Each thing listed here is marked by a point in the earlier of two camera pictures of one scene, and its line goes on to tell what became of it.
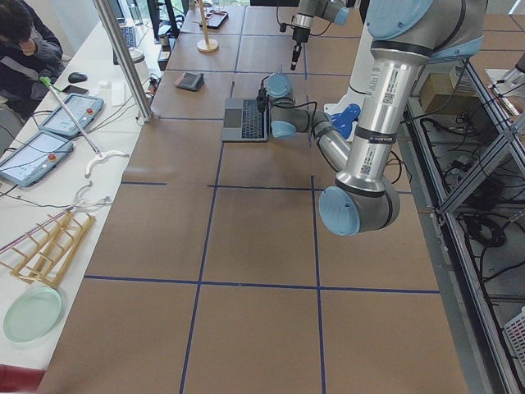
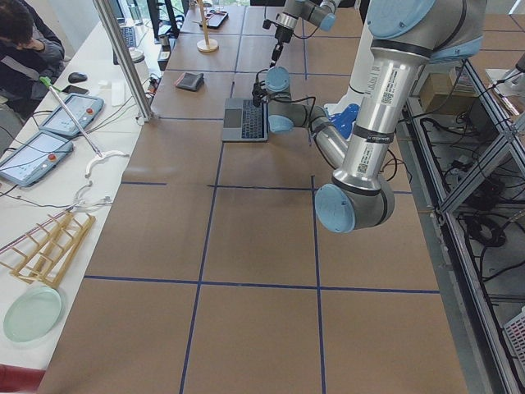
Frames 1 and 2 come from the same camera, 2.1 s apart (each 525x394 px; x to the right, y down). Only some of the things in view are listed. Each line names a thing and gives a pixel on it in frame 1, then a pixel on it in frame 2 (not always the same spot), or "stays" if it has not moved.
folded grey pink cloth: [189, 81] stays
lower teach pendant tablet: [34, 158] stays
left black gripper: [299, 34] -> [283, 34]
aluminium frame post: [143, 111] stays
